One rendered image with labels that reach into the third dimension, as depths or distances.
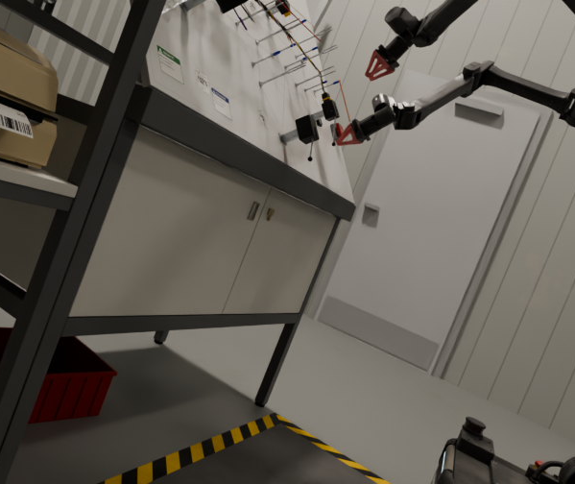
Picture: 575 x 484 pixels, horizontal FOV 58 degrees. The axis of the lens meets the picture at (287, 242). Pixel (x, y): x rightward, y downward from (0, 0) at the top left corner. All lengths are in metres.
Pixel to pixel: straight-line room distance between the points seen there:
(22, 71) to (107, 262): 0.40
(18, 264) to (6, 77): 0.41
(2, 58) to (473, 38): 4.01
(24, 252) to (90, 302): 0.16
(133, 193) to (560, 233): 3.53
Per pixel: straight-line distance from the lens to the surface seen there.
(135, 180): 1.07
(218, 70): 1.27
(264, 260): 1.59
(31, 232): 1.13
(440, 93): 1.89
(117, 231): 1.08
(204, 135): 1.12
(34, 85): 0.92
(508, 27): 4.60
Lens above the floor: 0.75
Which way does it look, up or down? 3 degrees down
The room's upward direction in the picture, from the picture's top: 22 degrees clockwise
